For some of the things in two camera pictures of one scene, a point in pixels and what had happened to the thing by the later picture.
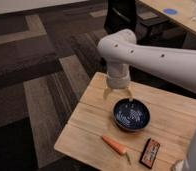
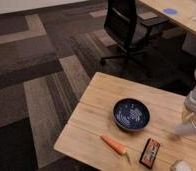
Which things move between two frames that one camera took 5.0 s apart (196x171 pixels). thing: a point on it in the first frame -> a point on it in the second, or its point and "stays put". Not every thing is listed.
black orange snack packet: (149, 153) stays put
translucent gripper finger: (129, 93) -> (187, 115)
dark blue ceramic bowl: (131, 115) stays put
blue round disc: (170, 11) stays put
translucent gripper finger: (106, 92) -> (188, 128)
